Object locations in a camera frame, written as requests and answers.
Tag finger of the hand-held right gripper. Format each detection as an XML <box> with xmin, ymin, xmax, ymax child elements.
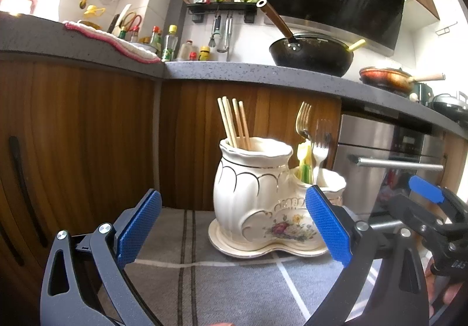
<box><xmin>409</xmin><ymin>176</ymin><xmax>468</xmax><ymax>225</ymax></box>
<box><xmin>387</xmin><ymin>194</ymin><xmax>449</xmax><ymax>239</ymax></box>

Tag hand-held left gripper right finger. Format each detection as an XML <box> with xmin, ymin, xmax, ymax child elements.
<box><xmin>305</xmin><ymin>185</ymin><xmax>428</xmax><ymax>326</ymax></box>

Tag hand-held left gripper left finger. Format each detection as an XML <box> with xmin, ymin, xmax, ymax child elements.
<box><xmin>40</xmin><ymin>189</ymin><xmax>163</xmax><ymax>326</ymax></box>

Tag green plastic spoon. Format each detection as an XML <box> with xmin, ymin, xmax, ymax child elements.
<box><xmin>300</xmin><ymin>161</ymin><xmax>315</xmax><ymax>182</ymax></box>

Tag yellow tulip plastic spoon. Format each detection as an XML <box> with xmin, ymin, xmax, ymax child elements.
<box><xmin>296</xmin><ymin>143</ymin><xmax>312</xmax><ymax>180</ymax></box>

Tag cream ceramic utensil holder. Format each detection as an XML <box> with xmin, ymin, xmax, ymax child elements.
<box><xmin>213</xmin><ymin>138</ymin><xmax>347</xmax><ymax>243</ymax></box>

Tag gold fork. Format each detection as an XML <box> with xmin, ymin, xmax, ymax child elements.
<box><xmin>295</xmin><ymin>101</ymin><xmax>314</xmax><ymax>141</ymax></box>

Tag wooden chopstick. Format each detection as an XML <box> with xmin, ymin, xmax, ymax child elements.
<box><xmin>224</xmin><ymin>97</ymin><xmax>240</xmax><ymax>148</ymax></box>
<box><xmin>238</xmin><ymin>101</ymin><xmax>252</xmax><ymax>151</ymax></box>
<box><xmin>233</xmin><ymin>99</ymin><xmax>246</xmax><ymax>150</ymax></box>
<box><xmin>217</xmin><ymin>98</ymin><xmax>235</xmax><ymax>148</ymax></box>

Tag person's right hand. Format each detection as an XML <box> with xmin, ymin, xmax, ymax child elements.
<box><xmin>424</xmin><ymin>269</ymin><xmax>468</xmax><ymax>317</ymax></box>

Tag stainless steel oven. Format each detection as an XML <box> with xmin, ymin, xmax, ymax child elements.
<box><xmin>332</xmin><ymin>111</ymin><xmax>449</xmax><ymax>221</ymax></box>

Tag cream ceramic drip tray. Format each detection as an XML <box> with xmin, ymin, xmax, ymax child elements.
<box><xmin>208</xmin><ymin>219</ymin><xmax>330</xmax><ymax>260</ymax></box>

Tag dark cooking pot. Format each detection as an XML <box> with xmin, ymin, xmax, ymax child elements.
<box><xmin>429</xmin><ymin>91</ymin><xmax>468</xmax><ymax>122</ymax></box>

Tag grey striped cloth mat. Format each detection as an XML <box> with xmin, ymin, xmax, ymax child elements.
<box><xmin>99</xmin><ymin>206</ymin><xmax>371</xmax><ymax>326</ymax></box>

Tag wooden cabinet door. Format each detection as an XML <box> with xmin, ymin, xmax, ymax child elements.
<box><xmin>0</xmin><ymin>58</ymin><xmax>159</xmax><ymax>314</ymax></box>
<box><xmin>161</xmin><ymin>82</ymin><xmax>343</xmax><ymax>210</ymax></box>

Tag red frying pan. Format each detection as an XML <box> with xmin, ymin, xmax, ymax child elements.
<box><xmin>359</xmin><ymin>66</ymin><xmax>446</xmax><ymax>95</ymax></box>

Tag white plastic jug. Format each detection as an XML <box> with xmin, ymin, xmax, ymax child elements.
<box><xmin>178</xmin><ymin>40</ymin><xmax>194</xmax><ymax>61</ymax></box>

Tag yellow-capped oil bottle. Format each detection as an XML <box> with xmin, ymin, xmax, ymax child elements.
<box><xmin>161</xmin><ymin>25</ymin><xmax>179</xmax><ymax>63</ymax></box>

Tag white towel pink edge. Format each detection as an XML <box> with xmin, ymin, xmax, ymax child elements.
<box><xmin>62</xmin><ymin>20</ymin><xmax>162</xmax><ymax>64</ymax></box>

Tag red-capped sauce bottle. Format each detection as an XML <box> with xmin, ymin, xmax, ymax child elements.
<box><xmin>149</xmin><ymin>26</ymin><xmax>162</xmax><ymax>53</ymax></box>

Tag hanging steel ladle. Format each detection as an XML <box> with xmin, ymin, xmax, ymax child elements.
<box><xmin>218</xmin><ymin>15</ymin><xmax>235</xmax><ymax>53</ymax></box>

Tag steel oven handle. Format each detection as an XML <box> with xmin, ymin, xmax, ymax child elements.
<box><xmin>347</xmin><ymin>153</ymin><xmax>444</xmax><ymax>172</ymax></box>

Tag black cabinet handle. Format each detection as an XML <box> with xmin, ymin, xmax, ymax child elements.
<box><xmin>9</xmin><ymin>135</ymin><xmax>48</xmax><ymax>248</ymax></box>

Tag black wok wooden handle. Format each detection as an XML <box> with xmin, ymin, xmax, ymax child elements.
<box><xmin>257</xmin><ymin>0</ymin><xmax>355</xmax><ymax>78</ymax></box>

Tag red-handled scissors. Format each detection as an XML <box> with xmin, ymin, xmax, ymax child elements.
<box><xmin>122</xmin><ymin>13</ymin><xmax>143</xmax><ymax>33</ymax></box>

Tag white-handled knife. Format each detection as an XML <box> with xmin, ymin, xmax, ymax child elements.
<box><xmin>111</xmin><ymin>4</ymin><xmax>133</xmax><ymax>35</ymax></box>

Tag black wall rack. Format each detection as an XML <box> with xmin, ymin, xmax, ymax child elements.
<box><xmin>186</xmin><ymin>2</ymin><xmax>259</xmax><ymax>24</ymax></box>

